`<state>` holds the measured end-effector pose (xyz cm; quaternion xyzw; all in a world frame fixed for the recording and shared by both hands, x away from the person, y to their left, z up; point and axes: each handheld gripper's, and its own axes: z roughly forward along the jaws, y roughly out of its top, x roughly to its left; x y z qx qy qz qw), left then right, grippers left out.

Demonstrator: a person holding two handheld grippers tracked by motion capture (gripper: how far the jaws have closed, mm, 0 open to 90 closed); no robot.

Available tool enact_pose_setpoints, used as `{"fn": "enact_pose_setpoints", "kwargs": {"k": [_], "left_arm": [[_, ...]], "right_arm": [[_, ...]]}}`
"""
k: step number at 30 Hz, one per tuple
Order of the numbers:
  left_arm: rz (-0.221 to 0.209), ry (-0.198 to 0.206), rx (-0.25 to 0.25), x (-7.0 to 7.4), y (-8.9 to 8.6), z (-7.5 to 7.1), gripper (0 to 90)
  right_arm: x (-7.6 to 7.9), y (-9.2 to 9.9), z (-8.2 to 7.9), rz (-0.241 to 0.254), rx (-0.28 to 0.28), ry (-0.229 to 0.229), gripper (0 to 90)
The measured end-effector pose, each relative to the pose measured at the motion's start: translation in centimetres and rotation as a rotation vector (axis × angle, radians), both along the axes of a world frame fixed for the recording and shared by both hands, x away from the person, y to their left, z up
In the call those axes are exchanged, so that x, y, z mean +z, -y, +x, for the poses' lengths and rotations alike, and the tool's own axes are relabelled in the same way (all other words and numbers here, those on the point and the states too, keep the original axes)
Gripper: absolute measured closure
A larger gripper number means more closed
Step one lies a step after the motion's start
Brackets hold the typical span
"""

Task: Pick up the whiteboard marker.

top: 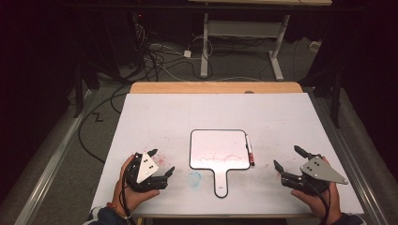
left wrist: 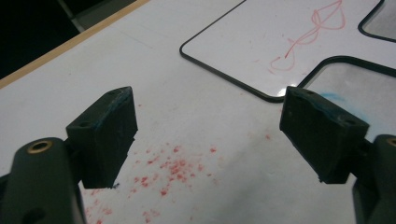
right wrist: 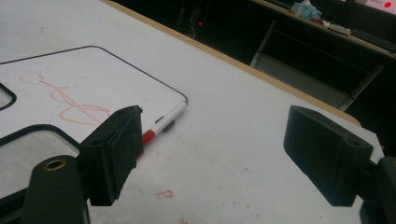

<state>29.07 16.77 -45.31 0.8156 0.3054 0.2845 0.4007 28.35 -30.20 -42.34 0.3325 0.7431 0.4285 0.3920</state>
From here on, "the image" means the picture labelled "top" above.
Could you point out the white metal desk frame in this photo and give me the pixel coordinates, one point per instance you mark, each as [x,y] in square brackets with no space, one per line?
[244,28]

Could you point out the black metal stand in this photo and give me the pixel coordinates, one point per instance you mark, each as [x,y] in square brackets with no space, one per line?
[336,100]
[78,93]

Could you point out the person's right hand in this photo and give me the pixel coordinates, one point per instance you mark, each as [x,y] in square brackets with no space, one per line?
[322,204]

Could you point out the white power adapter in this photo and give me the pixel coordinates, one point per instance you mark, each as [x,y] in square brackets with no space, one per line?
[187,53]

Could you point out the aluminium floor rail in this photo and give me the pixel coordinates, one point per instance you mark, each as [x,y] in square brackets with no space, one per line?
[53,159]
[347,150]

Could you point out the white power strip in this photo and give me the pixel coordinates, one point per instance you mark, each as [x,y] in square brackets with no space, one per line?
[155,47]

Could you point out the wooden table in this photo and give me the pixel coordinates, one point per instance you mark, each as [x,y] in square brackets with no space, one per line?
[216,87]

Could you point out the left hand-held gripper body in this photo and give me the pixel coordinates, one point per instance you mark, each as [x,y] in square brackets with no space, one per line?
[147,167]

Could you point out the small white box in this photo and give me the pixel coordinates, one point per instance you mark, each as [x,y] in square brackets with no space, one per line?
[315,46]

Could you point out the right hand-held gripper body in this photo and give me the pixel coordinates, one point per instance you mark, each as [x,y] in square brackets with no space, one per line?
[322,171]

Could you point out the small paddle-shaped whiteboard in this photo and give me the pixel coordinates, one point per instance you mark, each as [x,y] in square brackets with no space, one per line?
[219,146]

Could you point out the large white table mat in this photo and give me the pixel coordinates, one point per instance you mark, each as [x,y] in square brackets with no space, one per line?
[219,109]

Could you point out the person's left hand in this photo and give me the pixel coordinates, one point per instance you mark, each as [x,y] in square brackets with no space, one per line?
[130,198]

